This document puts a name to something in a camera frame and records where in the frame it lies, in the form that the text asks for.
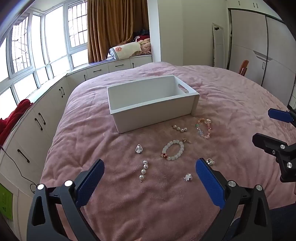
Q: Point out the pink fleece blanket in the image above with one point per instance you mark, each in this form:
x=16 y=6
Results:
x=129 y=208

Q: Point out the brown curtain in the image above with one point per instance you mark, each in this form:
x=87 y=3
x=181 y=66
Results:
x=108 y=27

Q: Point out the white flower brooch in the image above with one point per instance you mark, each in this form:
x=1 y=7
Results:
x=188 y=178

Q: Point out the white window cabinets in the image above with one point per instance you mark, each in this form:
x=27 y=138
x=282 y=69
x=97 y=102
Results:
x=34 y=129

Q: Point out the dark red clothes pile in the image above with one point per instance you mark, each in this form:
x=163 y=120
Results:
x=142 y=36

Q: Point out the green paper sheet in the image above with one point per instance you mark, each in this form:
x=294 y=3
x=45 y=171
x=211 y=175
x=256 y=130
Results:
x=5 y=201

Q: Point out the wooden chair back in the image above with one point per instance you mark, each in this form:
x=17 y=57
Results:
x=243 y=67

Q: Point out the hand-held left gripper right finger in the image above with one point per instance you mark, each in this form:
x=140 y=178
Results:
x=209 y=183

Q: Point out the folded cream flower blanket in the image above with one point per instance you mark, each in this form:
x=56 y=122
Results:
x=126 y=51

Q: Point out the red cloth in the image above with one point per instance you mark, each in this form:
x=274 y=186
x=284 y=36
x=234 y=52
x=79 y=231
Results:
x=16 y=113

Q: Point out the gold heart earring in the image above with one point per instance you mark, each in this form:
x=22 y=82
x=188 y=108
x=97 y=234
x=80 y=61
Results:
x=185 y=140

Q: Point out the short pearl hair clip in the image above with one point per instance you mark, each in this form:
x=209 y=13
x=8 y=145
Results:
x=180 y=128

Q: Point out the white rectangular storage box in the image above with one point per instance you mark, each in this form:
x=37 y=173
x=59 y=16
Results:
x=148 y=115

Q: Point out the dark blue pants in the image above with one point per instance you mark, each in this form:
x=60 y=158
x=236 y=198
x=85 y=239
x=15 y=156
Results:
x=284 y=227

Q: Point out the pink crumpled blanket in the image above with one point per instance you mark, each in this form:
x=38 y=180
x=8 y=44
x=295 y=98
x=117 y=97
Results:
x=145 y=46

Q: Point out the long pearl hair clip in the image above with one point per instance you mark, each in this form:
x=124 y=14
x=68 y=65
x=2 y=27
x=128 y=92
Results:
x=145 y=165

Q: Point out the white wardrobe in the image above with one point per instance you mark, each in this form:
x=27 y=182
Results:
x=252 y=46

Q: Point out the white narrow door panel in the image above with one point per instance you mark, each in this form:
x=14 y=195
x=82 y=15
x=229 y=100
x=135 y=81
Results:
x=218 y=46

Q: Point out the silver teardrop pendant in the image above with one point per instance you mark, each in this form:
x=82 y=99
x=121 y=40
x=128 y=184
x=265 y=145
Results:
x=139 y=148

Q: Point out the white framed bay window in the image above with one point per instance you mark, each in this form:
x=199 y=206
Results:
x=55 y=39

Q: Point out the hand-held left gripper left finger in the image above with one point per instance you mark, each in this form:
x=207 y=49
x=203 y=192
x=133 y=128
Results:
x=91 y=183

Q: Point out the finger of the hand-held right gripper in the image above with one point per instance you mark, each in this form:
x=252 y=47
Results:
x=266 y=143
x=278 y=115

